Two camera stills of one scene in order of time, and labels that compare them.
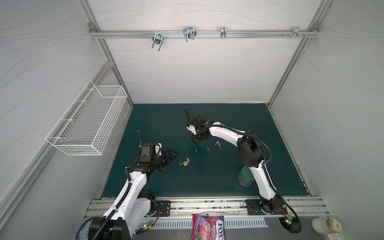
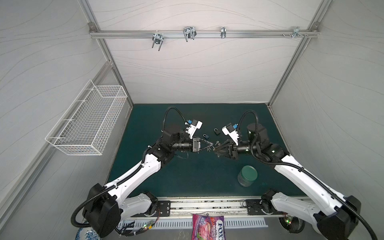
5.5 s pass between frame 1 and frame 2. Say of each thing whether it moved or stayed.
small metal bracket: stayed
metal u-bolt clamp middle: stayed
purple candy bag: stayed
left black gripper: moved
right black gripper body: moved
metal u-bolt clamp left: stayed
